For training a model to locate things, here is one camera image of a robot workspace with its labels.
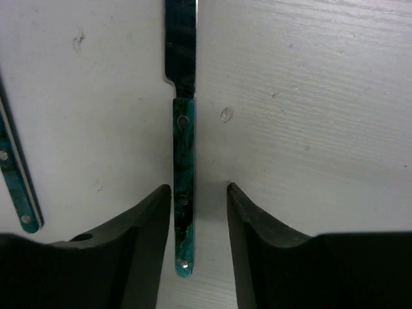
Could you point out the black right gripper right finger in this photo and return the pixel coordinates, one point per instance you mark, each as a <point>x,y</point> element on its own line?
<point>276,266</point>

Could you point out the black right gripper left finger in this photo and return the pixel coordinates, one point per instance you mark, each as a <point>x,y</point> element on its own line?
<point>115,265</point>

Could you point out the fork with green handle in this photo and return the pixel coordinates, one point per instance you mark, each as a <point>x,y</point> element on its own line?
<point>16,172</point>

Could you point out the knife with green handle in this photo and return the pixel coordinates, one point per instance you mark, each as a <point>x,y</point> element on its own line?
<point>180,19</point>

